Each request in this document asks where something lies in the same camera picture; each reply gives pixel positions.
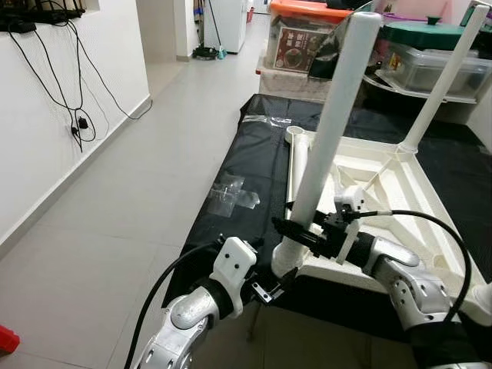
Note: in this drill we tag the red plastic stool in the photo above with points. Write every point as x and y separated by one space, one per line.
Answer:
8 340

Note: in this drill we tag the black tablecloth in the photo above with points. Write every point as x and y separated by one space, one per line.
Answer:
246 154

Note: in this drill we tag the clear plastic container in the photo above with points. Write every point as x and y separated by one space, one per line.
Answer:
419 71

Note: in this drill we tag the cream plastic ribbed table top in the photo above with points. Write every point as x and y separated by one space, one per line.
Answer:
400 192

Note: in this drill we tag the orange lid storage box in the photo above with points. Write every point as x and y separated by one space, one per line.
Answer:
296 42

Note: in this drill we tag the shiny black curved pan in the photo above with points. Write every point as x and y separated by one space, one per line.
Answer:
327 58

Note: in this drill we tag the white appliance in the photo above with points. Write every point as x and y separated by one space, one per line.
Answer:
224 23

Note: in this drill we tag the patterned cloth covered bench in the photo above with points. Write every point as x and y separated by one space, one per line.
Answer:
292 86

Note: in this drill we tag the large clear tape patch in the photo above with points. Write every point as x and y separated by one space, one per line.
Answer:
234 196

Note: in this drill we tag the black floor device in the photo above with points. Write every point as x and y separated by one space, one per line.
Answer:
209 53

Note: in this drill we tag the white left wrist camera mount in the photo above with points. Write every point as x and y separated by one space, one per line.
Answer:
234 265

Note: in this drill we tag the green pot lid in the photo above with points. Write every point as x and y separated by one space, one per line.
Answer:
423 32

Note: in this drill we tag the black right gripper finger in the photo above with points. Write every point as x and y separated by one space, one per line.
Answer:
296 233

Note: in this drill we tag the small black power adapter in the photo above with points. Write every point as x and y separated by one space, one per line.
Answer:
82 123

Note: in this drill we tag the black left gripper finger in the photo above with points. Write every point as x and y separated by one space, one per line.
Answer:
283 278

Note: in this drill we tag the small clear tape strip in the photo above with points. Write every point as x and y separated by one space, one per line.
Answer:
265 121

